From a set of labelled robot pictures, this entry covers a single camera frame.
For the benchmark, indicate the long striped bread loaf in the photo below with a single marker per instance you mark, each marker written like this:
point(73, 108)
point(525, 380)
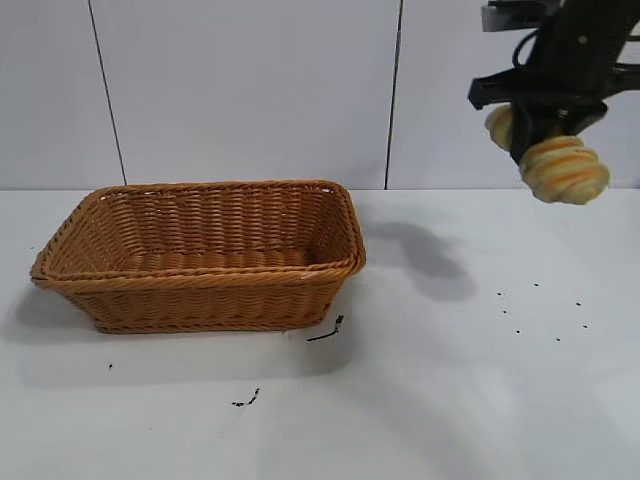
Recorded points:
point(565, 170)

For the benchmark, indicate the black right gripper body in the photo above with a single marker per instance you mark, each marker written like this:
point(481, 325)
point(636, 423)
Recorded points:
point(575, 45)

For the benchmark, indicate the brown woven wicker basket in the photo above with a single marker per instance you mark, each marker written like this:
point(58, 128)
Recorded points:
point(200, 295)

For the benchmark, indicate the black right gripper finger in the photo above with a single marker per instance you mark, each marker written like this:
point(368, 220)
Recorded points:
point(587, 117)
point(522, 132)

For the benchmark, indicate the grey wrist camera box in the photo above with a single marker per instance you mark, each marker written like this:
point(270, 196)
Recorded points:
point(505, 12)

